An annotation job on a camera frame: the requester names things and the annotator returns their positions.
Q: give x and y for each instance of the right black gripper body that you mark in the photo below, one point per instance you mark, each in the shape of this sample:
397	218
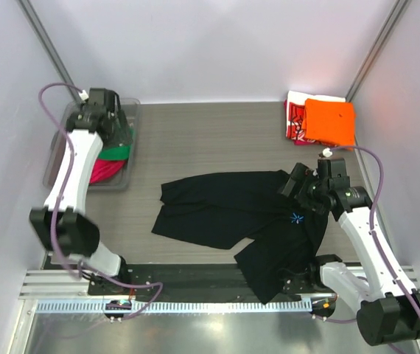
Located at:
313	195

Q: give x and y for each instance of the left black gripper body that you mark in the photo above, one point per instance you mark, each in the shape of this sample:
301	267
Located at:
121	136

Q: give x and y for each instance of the black t-shirt blue logo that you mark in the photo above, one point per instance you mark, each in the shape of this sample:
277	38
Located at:
219	210

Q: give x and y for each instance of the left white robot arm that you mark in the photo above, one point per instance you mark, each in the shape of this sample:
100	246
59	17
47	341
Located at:
61	224

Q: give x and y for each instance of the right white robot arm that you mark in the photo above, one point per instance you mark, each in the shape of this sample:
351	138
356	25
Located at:
385	302

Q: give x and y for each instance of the green t-shirt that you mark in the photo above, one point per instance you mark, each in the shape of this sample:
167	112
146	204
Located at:
119	153

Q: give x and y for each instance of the clear plastic bin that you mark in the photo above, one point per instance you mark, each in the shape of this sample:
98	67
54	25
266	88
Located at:
121	180

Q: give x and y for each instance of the pink t-shirt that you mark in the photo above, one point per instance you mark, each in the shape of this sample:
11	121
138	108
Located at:
104	170

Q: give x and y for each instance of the orange folded t-shirt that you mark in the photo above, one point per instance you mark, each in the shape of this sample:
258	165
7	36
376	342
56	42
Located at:
331	123

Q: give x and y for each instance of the red white folded t-shirt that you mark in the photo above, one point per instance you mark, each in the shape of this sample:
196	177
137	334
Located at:
294	109

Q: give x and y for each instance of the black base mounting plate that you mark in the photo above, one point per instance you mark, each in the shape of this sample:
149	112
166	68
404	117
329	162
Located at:
222	283

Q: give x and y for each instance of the left aluminium frame post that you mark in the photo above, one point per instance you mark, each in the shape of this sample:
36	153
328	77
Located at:
46	42

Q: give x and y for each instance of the aluminium frame post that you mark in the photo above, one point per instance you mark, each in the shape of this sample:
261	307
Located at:
386	30
46	42

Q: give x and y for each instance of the aluminium extrusion rail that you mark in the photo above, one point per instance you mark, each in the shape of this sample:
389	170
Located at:
52	284

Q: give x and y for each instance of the slotted white cable duct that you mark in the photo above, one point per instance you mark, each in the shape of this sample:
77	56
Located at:
120	306

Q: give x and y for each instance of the right aluminium frame post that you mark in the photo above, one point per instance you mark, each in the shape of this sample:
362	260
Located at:
386	30

